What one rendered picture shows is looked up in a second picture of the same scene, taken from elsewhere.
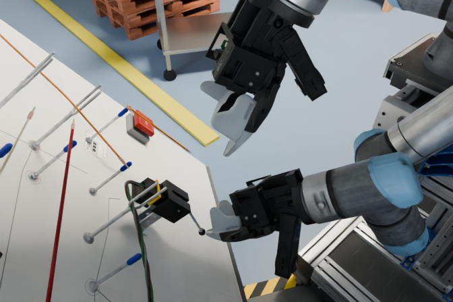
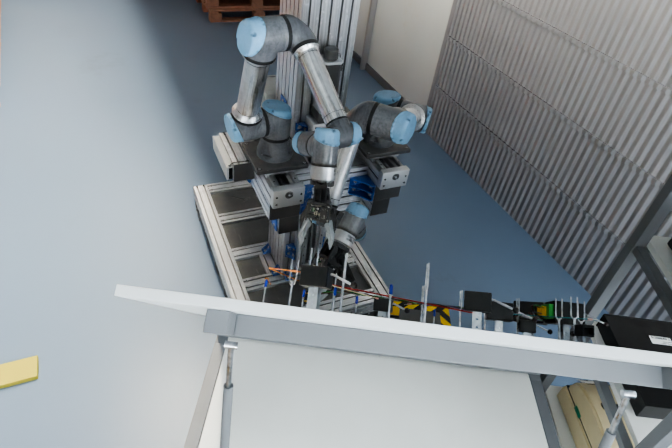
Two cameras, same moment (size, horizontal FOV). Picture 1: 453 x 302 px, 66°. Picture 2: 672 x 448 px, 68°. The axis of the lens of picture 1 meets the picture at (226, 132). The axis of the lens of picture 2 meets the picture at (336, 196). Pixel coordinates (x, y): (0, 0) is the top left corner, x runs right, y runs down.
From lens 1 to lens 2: 1.30 m
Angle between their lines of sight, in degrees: 58
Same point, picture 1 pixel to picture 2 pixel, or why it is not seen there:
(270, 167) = (124, 326)
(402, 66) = (262, 169)
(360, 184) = (356, 221)
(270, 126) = (67, 299)
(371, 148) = not seen: hidden behind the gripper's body
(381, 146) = not seen: hidden behind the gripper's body
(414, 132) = (334, 194)
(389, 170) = (359, 209)
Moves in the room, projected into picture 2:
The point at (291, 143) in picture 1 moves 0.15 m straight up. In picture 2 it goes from (109, 293) to (105, 275)
